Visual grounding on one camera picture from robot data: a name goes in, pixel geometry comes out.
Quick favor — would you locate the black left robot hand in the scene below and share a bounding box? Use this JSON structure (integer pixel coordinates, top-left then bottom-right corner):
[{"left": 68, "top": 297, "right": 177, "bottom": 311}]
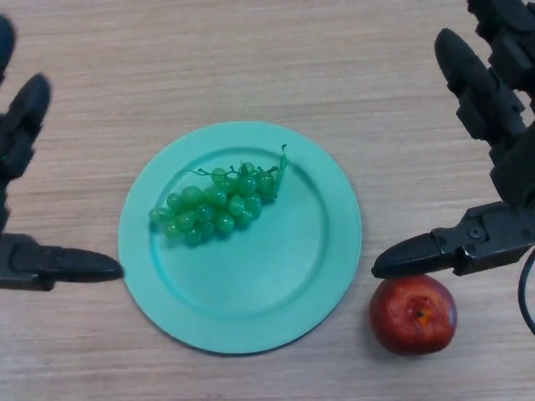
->
[{"left": 0, "top": 14, "right": 125, "bottom": 292}]

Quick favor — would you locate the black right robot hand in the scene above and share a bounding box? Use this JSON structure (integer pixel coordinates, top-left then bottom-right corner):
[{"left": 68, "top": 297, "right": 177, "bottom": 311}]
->
[{"left": 371, "top": 0, "right": 535, "bottom": 279}]

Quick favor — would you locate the green grapes bunch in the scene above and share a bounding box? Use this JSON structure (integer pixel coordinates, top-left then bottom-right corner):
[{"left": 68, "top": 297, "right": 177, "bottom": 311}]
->
[{"left": 149, "top": 144, "right": 288, "bottom": 247}]

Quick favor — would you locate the green round plate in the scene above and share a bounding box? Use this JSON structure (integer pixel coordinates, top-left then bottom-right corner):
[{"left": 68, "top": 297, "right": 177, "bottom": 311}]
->
[{"left": 117, "top": 120, "right": 363, "bottom": 357}]

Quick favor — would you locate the red apple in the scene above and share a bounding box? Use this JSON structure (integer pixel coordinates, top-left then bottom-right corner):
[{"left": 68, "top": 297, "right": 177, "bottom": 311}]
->
[{"left": 369, "top": 274, "right": 458, "bottom": 356}]

